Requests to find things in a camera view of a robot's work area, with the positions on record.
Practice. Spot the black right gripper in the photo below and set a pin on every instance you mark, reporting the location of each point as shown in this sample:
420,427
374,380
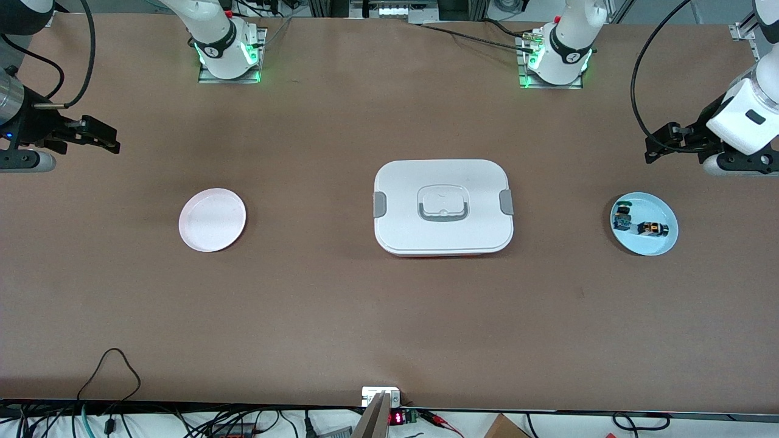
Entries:
31,126

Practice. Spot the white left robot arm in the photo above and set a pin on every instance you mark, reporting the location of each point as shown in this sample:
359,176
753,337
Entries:
569,42

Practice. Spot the aluminium profile rail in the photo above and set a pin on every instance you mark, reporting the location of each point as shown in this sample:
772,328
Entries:
744,29

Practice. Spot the light blue round plate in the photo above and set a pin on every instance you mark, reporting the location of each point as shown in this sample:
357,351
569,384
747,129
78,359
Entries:
660,210

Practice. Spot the white lidded container box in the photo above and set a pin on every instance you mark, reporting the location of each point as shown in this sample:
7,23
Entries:
401,207

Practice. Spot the aluminium left arm base plate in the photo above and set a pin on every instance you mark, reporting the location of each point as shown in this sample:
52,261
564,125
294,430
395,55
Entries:
551,86

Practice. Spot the red black clip leads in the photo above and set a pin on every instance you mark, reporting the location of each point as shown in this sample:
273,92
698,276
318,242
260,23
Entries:
435,418

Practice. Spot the small white box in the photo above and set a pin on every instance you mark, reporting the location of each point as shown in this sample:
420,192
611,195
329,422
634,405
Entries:
372,394

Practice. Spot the brown cardboard piece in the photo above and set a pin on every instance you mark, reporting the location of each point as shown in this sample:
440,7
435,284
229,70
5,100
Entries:
505,427

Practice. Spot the grey plug adapter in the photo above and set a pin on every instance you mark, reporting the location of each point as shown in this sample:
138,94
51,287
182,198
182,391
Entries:
335,433

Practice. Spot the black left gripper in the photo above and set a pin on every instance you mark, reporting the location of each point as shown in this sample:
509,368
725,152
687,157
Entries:
700,132

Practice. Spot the red digit display module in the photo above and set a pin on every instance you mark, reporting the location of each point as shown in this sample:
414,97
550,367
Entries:
397,418

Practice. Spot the black power adapter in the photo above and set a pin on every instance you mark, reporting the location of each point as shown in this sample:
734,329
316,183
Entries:
237,431

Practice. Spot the grey metal bar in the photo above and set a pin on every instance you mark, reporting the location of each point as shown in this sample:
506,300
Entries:
372,423

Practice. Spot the aluminium right arm base plate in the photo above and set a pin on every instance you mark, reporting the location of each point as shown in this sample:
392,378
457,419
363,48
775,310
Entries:
231,79

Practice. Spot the aluminium frame with sockets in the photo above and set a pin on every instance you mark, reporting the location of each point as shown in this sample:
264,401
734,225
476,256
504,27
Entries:
365,9

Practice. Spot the pink round plate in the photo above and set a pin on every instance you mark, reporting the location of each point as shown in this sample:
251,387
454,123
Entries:
213,220

